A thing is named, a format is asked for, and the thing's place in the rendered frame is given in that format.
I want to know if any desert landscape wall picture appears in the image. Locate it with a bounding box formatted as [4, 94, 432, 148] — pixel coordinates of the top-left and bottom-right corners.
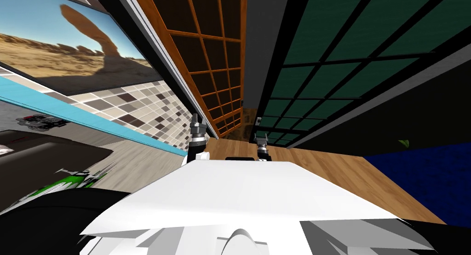
[0, 0, 165, 96]

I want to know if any green lattice black-framed door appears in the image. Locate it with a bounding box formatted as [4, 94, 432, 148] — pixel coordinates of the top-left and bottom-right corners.
[249, 0, 471, 150]

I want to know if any dark blue rug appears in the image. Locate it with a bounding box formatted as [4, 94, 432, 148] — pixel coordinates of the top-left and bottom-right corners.
[363, 142, 471, 229]

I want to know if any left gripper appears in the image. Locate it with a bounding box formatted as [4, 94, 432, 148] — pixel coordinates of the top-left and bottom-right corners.
[189, 113, 208, 139]

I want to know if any brown lattice door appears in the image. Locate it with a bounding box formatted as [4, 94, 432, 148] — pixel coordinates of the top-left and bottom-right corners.
[130, 0, 248, 139]

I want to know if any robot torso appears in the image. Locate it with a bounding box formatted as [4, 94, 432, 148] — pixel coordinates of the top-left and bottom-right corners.
[79, 156, 436, 255]

